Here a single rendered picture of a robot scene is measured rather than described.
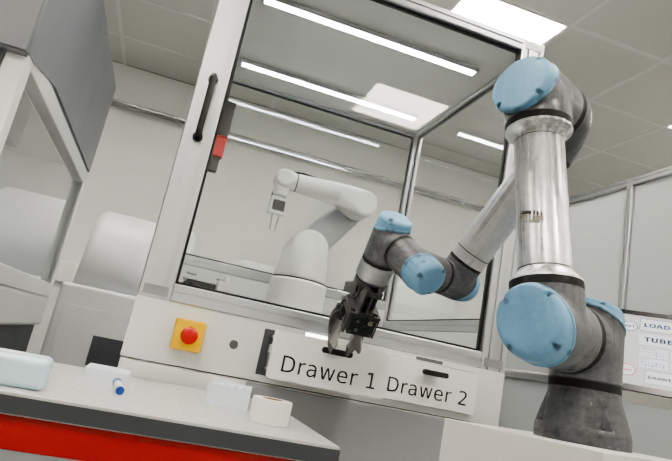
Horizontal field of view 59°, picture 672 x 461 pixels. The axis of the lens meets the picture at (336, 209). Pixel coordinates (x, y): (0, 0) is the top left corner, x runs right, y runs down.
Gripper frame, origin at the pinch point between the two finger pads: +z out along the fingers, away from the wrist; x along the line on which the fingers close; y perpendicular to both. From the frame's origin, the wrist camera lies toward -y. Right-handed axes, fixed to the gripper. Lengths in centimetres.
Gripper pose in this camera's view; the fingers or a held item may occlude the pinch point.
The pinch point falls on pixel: (339, 347)
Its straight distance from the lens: 141.4
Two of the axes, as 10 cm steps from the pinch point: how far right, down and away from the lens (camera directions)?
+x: 9.4, 2.6, 2.4
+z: -3.3, 8.8, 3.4
